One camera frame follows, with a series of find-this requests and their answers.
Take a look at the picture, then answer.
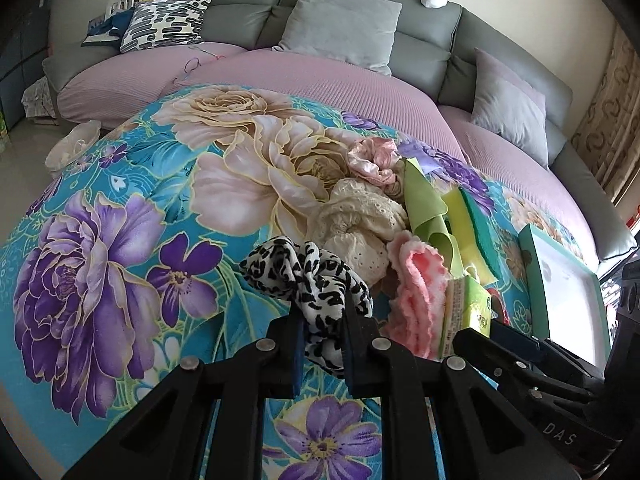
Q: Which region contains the black white leopard scrunchie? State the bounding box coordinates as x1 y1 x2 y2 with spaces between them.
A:
240 236 374 377

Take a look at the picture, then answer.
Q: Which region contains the pink fluffy towel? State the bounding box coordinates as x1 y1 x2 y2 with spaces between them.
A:
382 231 450 361

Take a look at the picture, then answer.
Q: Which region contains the green tissue pack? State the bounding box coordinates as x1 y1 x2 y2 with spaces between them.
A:
439 275 491 360

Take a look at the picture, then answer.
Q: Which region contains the cream lace scrunchie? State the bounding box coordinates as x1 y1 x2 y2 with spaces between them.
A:
306 178 408 287

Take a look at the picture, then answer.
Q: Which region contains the lime green cloth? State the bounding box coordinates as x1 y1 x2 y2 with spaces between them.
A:
404 158 464 278

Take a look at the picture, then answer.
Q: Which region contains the green yellow scrub sponge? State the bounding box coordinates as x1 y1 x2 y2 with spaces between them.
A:
442 188 501 286

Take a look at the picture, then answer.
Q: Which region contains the pink satin scrunchie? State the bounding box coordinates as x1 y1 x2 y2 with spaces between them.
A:
347 136 401 188

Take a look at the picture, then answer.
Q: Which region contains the red tape roll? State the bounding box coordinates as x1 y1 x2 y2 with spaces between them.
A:
487 287 511 326

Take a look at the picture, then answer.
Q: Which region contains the teal shallow cardboard tray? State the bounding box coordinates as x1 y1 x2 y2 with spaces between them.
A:
518 224 611 370

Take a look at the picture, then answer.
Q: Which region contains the floral blue purple blanket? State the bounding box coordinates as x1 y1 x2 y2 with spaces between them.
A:
0 83 601 480

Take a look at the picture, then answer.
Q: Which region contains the beige patterned curtain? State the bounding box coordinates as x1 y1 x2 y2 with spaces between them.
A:
570 26 640 204

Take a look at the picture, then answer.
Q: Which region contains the white round basket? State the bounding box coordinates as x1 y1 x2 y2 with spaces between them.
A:
44 119 102 179

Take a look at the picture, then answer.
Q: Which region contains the grey pink right throw pillow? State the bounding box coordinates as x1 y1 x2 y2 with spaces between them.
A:
472 49 549 168

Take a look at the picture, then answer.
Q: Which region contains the grey sofa with pink cover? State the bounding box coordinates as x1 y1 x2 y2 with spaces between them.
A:
43 0 637 262

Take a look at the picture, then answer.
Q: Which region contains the grey left throw pillow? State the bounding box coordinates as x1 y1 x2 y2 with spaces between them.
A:
273 0 402 76

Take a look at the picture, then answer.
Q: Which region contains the black white patterned pillow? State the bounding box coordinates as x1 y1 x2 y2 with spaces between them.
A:
119 0 213 54

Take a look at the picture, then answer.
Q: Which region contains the blue book on sofa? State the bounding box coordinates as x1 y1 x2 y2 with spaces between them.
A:
81 9 134 48

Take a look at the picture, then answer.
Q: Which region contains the dark blue cabinet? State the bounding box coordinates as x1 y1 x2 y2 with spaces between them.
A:
0 3 50 130

